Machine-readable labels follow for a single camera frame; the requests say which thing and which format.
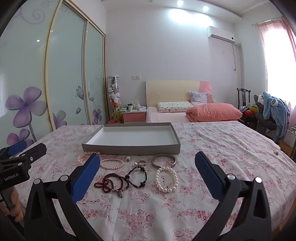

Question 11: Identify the clear plush toy tube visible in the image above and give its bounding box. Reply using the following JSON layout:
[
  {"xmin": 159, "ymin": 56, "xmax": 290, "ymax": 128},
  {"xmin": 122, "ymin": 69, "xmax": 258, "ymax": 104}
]
[{"xmin": 107, "ymin": 75, "xmax": 121, "ymax": 121}]

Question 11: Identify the pink curtain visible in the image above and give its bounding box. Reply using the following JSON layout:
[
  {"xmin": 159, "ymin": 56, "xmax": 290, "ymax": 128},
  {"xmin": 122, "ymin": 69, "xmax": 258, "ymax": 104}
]
[{"xmin": 255, "ymin": 17, "xmax": 296, "ymax": 107}]

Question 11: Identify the white air conditioner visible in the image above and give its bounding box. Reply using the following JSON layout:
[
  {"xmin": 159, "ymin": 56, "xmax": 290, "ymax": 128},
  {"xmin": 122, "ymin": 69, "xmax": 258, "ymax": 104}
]
[{"xmin": 206, "ymin": 26, "xmax": 235, "ymax": 44}]

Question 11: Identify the folded salmon quilt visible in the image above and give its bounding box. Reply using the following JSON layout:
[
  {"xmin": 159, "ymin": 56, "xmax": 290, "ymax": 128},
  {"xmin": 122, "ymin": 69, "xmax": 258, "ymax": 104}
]
[{"xmin": 186, "ymin": 103, "xmax": 243, "ymax": 122}]

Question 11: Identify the lilac pillow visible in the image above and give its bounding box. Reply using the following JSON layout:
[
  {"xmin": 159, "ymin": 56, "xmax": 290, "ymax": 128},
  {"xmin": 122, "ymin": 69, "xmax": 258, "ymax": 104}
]
[{"xmin": 189, "ymin": 91, "xmax": 208, "ymax": 105}]

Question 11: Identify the dark red bead bracelet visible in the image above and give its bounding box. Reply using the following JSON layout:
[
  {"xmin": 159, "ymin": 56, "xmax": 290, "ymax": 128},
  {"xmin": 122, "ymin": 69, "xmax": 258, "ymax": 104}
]
[{"xmin": 94, "ymin": 174, "xmax": 130, "ymax": 197}]

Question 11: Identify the silver bangle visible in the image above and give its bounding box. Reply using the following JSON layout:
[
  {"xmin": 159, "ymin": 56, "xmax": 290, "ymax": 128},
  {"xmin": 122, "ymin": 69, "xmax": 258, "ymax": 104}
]
[{"xmin": 151, "ymin": 153, "xmax": 177, "ymax": 169}]

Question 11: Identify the beige and pink headboard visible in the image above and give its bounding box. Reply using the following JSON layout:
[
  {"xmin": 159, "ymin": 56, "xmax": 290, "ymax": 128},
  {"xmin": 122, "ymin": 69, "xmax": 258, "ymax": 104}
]
[{"xmin": 145, "ymin": 80, "xmax": 212, "ymax": 107}]

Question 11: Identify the floral white pillow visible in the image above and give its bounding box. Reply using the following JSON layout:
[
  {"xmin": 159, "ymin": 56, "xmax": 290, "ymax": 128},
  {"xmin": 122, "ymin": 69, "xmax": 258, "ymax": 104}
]
[{"xmin": 157, "ymin": 101, "xmax": 193, "ymax": 113}]

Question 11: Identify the white pearl bracelet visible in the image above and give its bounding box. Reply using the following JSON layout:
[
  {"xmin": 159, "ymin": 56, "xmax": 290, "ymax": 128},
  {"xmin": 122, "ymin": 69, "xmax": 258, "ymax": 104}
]
[{"xmin": 154, "ymin": 166, "xmax": 179, "ymax": 193}]

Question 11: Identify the light blue garment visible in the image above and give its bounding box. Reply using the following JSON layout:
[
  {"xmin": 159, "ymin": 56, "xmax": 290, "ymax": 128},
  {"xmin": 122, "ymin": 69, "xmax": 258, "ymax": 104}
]
[{"xmin": 262, "ymin": 91, "xmax": 291, "ymax": 139}]

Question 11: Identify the grey cardboard tray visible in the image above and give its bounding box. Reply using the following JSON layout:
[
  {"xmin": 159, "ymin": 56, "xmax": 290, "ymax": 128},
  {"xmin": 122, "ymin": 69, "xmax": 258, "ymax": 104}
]
[{"xmin": 81, "ymin": 122, "xmax": 181, "ymax": 155}]

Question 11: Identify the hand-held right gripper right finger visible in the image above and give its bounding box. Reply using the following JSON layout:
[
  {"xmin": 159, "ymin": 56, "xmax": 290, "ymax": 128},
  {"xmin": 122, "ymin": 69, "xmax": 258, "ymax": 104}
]
[{"xmin": 195, "ymin": 152, "xmax": 272, "ymax": 241}]

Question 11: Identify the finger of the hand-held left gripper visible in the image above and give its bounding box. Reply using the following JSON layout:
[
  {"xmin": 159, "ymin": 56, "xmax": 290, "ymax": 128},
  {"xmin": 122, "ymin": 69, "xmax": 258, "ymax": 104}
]
[
  {"xmin": 0, "ymin": 140, "xmax": 28, "ymax": 160},
  {"xmin": 13, "ymin": 143, "xmax": 47, "ymax": 168}
]

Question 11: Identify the pink and beige nightstand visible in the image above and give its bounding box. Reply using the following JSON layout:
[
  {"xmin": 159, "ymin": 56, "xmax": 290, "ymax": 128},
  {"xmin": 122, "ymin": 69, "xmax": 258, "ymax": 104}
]
[{"xmin": 122, "ymin": 109, "xmax": 147, "ymax": 123}]

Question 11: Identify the person's left hand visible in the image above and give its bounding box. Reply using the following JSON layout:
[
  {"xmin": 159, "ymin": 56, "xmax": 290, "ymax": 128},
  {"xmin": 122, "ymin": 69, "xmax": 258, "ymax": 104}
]
[{"xmin": 0, "ymin": 186, "xmax": 25, "ymax": 223}]

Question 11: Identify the grey office chair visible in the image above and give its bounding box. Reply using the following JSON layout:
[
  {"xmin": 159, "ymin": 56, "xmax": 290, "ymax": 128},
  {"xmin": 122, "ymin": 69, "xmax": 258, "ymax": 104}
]
[{"xmin": 253, "ymin": 95, "xmax": 278, "ymax": 135}]

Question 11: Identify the flower printed sliding wardrobe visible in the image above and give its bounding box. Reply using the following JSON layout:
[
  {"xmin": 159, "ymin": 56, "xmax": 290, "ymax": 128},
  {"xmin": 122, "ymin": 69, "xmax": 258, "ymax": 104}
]
[{"xmin": 0, "ymin": 0, "xmax": 109, "ymax": 149}]

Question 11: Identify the dark wooden chair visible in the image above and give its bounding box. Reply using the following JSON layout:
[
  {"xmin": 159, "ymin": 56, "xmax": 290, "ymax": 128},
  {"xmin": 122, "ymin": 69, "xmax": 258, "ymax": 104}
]
[{"xmin": 236, "ymin": 88, "xmax": 251, "ymax": 111}]

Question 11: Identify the small pink pearl bracelet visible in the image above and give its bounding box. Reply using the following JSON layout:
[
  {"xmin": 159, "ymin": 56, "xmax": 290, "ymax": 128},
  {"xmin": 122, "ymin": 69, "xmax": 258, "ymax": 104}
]
[{"xmin": 100, "ymin": 158, "xmax": 125, "ymax": 169}]

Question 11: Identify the pink sheeted bed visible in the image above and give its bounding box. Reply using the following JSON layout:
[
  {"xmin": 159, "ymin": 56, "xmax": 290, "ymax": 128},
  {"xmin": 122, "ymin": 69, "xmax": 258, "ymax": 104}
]
[{"xmin": 146, "ymin": 106, "xmax": 240, "ymax": 123}]

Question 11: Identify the large pink bead bracelet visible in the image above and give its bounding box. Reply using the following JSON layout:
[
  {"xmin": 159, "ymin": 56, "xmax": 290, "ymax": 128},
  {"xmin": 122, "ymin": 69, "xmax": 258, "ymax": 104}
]
[{"xmin": 77, "ymin": 151, "xmax": 101, "ymax": 165}]

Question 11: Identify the black bead bracelet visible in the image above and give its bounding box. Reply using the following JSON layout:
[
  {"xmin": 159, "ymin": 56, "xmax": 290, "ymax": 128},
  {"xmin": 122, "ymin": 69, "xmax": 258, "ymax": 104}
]
[{"xmin": 125, "ymin": 166, "xmax": 148, "ymax": 189}]

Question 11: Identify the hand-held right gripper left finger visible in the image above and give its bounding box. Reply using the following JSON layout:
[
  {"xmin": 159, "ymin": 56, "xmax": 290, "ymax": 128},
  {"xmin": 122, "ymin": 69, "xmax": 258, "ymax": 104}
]
[{"xmin": 24, "ymin": 152, "xmax": 103, "ymax": 241}]

